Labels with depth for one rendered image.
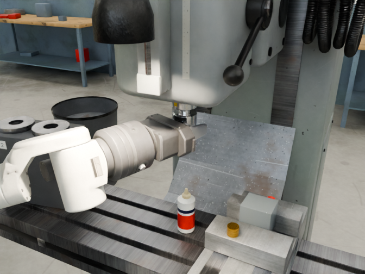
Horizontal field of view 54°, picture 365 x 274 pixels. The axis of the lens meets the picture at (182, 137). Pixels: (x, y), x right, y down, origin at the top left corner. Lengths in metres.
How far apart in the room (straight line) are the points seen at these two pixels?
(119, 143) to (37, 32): 6.55
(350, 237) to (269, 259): 1.93
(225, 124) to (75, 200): 0.61
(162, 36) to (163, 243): 0.47
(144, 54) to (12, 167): 0.25
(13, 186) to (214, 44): 0.35
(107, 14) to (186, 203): 0.50
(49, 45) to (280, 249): 6.50
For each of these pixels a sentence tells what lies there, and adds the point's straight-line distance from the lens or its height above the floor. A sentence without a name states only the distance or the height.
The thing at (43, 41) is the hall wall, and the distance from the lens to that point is 7.03.
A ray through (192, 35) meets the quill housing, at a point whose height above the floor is 1.43.
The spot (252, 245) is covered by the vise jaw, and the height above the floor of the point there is 1.08.
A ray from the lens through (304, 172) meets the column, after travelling 1.08.
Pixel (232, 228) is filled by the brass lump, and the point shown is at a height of 1.09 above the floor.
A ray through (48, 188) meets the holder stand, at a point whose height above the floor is 1.02.
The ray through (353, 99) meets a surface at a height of 0.23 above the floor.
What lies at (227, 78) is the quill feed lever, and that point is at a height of 1.38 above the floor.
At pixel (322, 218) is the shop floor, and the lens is 2.68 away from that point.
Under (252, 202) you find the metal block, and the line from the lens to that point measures 0.71.
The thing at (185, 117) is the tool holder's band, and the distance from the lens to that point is 0.67.
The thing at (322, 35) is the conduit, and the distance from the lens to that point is 0.79.
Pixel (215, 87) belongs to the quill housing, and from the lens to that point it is 0.56.
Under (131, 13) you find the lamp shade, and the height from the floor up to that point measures 1.47.
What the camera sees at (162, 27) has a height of 1.44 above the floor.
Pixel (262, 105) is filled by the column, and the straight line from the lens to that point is 1.03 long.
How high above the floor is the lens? 1.51
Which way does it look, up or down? 24 degrees down
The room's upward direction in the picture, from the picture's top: straight up
